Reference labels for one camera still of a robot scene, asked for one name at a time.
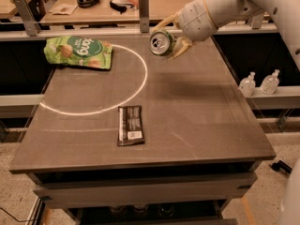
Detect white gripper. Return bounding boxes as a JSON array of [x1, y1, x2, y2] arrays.
[[152, 0, 218, 61]]

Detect green soda can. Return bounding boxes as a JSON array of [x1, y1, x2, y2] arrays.
[[149, 29, 174, 56]]

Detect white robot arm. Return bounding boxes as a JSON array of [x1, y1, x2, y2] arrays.
[[149, 0, 300, 68]]

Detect black sunglasses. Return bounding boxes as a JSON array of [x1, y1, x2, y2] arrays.
[[110, 1, 127, 14]]

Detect clear sanitizer bottle left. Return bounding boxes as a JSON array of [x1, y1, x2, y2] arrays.
[[239, 72, 256, 97]]

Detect clear sanitizer bottle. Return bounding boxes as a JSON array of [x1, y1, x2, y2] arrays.
[[239, 72, 256, 97], [260, 69, 279, 95]]

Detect green snack bag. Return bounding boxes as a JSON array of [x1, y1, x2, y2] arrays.
[[44, 36, 113, 70]]

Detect clear sanitizer bottle right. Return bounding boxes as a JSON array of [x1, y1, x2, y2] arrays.
[[260, 69, 279, 95]]

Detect black snack bar wrapper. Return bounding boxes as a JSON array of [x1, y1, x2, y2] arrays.
[[117, 105, 145, 146]]

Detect small paper card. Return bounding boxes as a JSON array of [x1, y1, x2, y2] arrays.
[[51, 4, 77, 15]]

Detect grey table drawer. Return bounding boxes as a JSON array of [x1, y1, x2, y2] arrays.
[[34, 172, 257, 209]]

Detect black chair leg caster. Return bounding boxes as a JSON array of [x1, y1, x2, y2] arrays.
[[271, 160, 292, 174]]

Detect middle metal bracket post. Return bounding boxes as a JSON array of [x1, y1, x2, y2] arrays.
[[139, 0, 149, 33]]

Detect metal bracket post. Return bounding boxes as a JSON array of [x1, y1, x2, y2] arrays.
[[13, 0, 40, 37], [139, 0, 149, 33], [249, 13, 263, 29]]

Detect right metal bracket post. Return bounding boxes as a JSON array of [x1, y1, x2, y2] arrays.
[[249, 13, 263, 29]]

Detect left metal bracket post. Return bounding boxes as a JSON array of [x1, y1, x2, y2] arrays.
[[13, 0, 40, 37]]

